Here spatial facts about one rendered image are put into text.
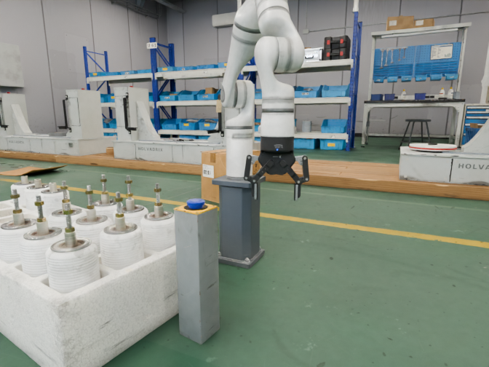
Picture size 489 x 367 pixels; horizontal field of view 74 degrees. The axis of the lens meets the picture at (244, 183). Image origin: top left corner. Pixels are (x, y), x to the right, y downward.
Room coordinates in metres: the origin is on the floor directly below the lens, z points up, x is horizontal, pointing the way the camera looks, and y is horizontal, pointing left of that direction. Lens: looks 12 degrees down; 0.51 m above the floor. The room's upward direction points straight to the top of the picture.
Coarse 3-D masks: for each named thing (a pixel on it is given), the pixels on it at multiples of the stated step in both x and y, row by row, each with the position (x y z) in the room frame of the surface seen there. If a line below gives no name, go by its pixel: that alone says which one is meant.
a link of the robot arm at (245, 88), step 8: (240, 80) 1.10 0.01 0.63; (248, 80) 1.12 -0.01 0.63; (240, 88) 1.07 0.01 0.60; (248, 88) 1.08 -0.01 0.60; (240, 96) 1.07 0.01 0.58; (248, 96) 1.08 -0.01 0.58; (240, 104) 1.09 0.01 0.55; (248, 104) 1.09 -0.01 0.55; (248, 112) 1.09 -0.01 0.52; (232, 120) 1.08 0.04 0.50; (240, 120) 1.07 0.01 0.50; (248, 120) 1.08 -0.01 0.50; (232, 128) 1.08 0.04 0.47; (240, 128) 1.07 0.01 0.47; (248, 128) 1.08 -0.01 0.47
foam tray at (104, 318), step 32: (160, 256) 0.73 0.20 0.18; (0, 288) 0.66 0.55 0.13; (32, 288) 0.58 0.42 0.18; (96, 288) 0.59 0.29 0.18; (128, 288) 0.65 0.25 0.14; (160, 288) 0.72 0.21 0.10; (0, 320) 0.68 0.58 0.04; (32, 320) 0.58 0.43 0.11; (64, 320) 0.53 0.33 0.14; (96, 320) 0.58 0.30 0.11; (128, 320) 0.64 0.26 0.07; (160, 320) 0.71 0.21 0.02; (32, 352) 0.60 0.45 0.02; (64, 352) 0.52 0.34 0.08; (96, 352) 0.57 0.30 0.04
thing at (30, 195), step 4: (44, 188) 1.17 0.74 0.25; (48, 188) 1.18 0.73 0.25; (24, 192) 1.15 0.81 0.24; (28, 192) 1.14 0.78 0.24; (32, 192) 1.14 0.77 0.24; (36, 192) 1.14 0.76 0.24; (28, 196) 1.14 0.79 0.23; (32, 196) 1.14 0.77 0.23; (28, 200) 1.14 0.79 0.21; (32, 200) 1.14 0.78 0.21; (28, 204) 1.14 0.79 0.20; (32, 204) 1.14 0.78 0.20; (28, 208) 1.14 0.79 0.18; (32, 208) 1.14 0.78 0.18; (36, 208) 1.14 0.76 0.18
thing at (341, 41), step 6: (330, 36) 5.07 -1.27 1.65; (342, 36) 5.00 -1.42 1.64; (348, 36) 5.02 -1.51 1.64; (324, 42) 5.13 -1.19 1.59; (330, 42) 5.05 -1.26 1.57; (336, 42) 5.01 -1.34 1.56; (342, 42) 4.99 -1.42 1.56; (348, 42) 5.05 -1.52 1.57; (324, 48) 5.12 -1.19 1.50; (330, 48) 5.08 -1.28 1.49; (336, 48) 5.08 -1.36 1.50; (348, 48) 5.10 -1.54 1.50
